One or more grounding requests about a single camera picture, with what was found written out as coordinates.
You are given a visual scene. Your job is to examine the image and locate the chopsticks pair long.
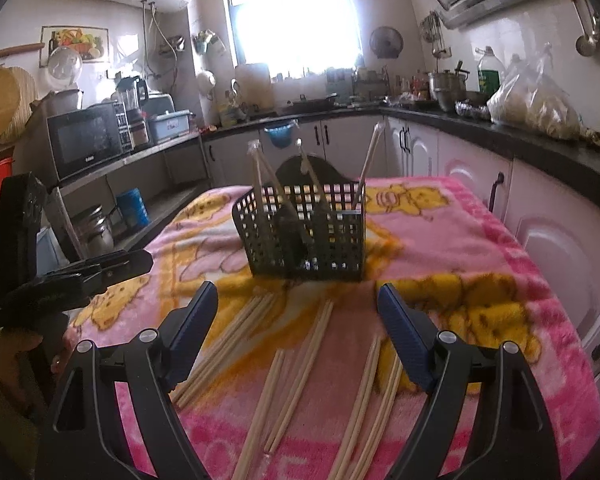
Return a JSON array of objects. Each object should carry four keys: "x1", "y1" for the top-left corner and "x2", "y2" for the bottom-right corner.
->
[{"x1": 171, "y1": 294, "x2": 275, "y2": 410}]

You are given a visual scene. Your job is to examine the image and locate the chopsticks pair foil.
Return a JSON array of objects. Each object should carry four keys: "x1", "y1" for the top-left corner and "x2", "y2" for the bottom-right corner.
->
[{"x1": 263, "y1": 300, "x2": 334, "y2": 454}]

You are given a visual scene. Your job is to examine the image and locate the dark green utensil basket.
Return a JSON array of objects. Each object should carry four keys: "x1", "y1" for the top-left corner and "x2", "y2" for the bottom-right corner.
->
[{"x1": 232, "y1": 155, "x2": 366, "y2": 282}]

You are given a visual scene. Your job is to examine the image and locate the person left hand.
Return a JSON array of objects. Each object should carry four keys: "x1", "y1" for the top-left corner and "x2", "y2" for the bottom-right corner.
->
[{"x1": 0, "y1": 328, "x2": 43, "y2": 411}]

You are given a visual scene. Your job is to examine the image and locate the blue cup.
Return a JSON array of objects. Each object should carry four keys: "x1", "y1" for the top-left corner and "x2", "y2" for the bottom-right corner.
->
[{"x1": 116, "y1": 188, "x2": 150, "y2": 231}]

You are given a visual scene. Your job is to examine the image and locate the black microwave oven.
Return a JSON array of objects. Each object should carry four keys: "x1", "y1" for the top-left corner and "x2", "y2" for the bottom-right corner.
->
[{"x1": 21, "y1": 102, "x2": 132, "y2": 186}]

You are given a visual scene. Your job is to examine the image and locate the pink cartoon blanket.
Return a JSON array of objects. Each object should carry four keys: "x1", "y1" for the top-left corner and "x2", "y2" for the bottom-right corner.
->
[{"x1": 73, "y1": 178, "x2": 600, "y2": 479}]

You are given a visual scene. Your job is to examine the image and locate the grey plastic storage box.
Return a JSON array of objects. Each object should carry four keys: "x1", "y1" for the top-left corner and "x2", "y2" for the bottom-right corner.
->
[{"x1": 148, "y1": 110, "x2": 192, "y2": 144}]

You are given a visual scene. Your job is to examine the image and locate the blender jug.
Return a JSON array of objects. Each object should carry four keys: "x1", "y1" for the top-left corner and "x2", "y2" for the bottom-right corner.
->
[{"x1": 116, "y1": 76, "x2": 149, "y2": 150}]

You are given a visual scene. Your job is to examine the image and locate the blue hanging bin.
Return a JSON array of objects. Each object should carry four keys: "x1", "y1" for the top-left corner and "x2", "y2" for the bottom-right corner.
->
[{"x1": 264, "y1": 120, "x2": 299, "y2": 150}]

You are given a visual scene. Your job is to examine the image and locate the clear plastic food bag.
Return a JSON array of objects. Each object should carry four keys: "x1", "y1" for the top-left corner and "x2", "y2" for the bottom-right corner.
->
[{"x1": 486, "y1": 44, "x2": 580, "y2": 141}]

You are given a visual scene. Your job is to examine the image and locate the steel cooking pot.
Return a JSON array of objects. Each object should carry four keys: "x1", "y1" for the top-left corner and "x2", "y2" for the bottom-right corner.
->
[{"x1": 428, "y1": 61, "x2": 469, "y2": 113}]

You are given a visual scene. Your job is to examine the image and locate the green label oil bottle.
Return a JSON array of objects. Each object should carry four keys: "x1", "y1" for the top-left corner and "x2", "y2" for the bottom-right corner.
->
[{"x1": 477, "y1": 46, "x2": 505, "y2": 98}]

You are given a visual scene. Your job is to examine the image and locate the steel ladle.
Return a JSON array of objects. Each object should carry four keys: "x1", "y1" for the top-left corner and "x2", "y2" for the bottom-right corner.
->
[{"x1": 554, "y1": 0, "x2": 600, "y2": 58}]

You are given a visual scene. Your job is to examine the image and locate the fruit picture frame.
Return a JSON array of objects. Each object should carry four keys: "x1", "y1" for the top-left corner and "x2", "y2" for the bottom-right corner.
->
[{"x1": 38, "y1": 25, "x2": 110, "y2": 67}]

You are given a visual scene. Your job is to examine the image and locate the small wall fan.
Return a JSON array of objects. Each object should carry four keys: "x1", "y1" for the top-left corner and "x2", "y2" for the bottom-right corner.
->
[{"x1": 370, "y1": 26, "x2": 404, "y2": 60}]

